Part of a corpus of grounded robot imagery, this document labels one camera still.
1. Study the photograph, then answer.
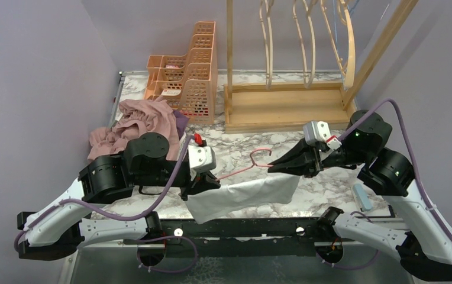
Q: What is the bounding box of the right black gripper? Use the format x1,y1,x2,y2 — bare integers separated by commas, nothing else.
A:
267,135,370,179

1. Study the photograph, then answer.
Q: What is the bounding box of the white skirt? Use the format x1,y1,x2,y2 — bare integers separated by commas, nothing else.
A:
185,173,300,224

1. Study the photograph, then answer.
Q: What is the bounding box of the pink wire hanger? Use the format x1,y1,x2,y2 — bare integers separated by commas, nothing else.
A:
217,148,274,182

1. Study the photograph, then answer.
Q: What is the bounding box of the pink clothes pile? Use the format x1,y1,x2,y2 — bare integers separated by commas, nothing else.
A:
87,97,180,162

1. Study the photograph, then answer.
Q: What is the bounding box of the blue wire hanger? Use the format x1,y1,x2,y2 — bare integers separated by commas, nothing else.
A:
330,0,362,67

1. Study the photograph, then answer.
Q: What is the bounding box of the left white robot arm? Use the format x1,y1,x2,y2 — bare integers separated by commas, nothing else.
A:
14,133,220,261

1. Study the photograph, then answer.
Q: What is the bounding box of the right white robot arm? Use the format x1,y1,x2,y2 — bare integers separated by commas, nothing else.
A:
268,110,452,282

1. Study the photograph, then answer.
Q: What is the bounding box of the wooden hanger rack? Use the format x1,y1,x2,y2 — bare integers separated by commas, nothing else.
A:
224,1,417,133

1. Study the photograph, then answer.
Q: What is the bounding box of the wooden hanger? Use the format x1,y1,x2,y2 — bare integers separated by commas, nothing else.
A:
292,0,317,89
259,0,274,90
319,1,356,89

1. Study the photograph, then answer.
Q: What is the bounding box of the purple cloth under pile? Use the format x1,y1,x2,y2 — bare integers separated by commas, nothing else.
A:
173,110,190,139

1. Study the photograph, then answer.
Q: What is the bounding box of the light blue small block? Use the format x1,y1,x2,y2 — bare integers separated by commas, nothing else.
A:
351,183,373,212

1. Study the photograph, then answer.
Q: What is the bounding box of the orange plastic file organizer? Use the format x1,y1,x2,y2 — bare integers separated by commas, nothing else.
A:
144,21,218,125

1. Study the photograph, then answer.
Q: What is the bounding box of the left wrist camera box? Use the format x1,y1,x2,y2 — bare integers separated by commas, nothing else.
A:
188,146,217,173

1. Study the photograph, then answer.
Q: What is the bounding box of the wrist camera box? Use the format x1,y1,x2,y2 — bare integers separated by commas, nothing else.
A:
303,121,331,146
188,146,217,173

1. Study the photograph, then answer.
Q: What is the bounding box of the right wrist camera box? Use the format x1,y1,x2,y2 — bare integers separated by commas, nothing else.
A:
303,121,331,146

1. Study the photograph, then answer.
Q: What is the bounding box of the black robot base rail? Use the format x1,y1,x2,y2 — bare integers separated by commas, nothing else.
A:
122,209,356,260

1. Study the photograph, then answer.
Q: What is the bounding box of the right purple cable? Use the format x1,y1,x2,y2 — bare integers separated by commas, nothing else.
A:
314,98,452,274

